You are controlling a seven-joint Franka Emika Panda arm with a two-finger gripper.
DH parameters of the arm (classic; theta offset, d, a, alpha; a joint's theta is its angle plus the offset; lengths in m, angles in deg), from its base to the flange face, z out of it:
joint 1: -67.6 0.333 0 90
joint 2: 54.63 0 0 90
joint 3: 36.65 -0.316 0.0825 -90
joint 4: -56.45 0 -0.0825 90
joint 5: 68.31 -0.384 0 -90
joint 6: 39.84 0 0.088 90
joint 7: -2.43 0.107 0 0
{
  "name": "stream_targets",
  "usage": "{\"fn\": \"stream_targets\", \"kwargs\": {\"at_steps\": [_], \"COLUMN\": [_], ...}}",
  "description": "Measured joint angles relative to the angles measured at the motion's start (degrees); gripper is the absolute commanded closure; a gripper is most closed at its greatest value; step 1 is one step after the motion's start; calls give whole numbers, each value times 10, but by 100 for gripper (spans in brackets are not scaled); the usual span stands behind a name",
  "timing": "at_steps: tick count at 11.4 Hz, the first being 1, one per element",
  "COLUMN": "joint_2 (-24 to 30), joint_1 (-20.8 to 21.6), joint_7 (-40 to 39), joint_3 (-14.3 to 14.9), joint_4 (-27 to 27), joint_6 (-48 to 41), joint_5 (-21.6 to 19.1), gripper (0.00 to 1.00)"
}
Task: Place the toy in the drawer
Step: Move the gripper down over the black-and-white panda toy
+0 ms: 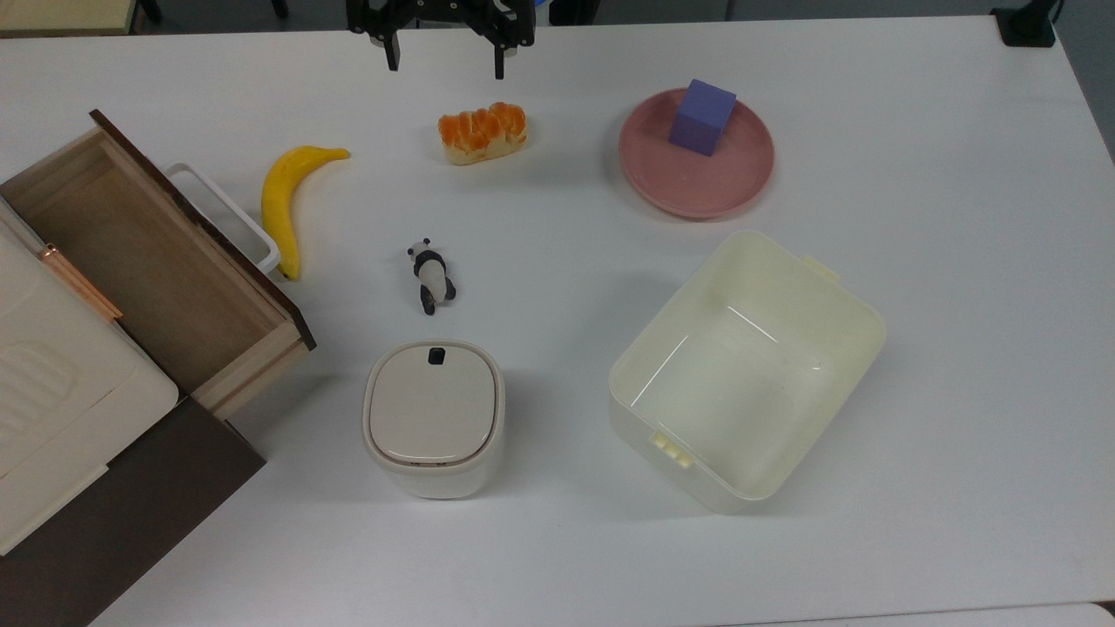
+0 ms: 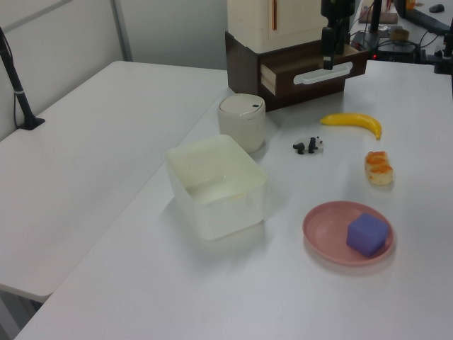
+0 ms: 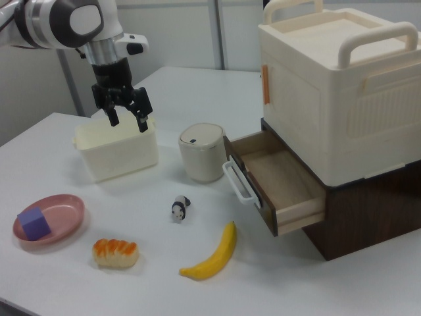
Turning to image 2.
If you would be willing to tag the black and white panda toy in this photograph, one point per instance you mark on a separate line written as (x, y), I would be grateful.
(310, 144)

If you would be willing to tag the dark brown cabinet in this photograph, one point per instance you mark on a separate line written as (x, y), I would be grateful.
(242, 67)

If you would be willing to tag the black camera pole with base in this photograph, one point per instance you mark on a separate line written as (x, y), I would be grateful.
(14, 85)

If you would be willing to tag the orange glazed toy bread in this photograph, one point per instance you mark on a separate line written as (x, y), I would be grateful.
(379, 169)

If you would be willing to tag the black upright stand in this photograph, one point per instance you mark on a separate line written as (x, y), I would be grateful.
(375, 16)

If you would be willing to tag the black device with red light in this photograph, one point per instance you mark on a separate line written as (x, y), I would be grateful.
(398, 50)

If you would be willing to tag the black clamp mount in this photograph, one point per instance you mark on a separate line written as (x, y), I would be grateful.
(444, 53)

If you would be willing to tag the yellow toy banana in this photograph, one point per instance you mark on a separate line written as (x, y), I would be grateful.
(357, 119)

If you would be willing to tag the brown cardboard item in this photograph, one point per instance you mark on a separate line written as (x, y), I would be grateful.
(399, 34)

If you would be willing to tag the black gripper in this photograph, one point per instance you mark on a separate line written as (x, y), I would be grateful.
(338, 8)

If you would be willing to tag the black computer mouse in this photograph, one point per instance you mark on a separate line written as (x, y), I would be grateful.
(437, 8)

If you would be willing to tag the pink round plate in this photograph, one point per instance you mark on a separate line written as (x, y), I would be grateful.
(323, 226)

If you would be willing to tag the cream plastic storage box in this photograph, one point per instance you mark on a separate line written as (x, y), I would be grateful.
(226, 216)

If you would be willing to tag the small cream lidded bin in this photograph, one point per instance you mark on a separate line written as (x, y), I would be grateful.
(240, 124)

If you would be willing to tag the wooden drawer with brown front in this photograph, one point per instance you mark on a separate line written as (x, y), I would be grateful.
(283, 79)

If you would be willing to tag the purple foam cube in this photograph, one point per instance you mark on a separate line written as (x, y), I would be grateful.
(366, 233)

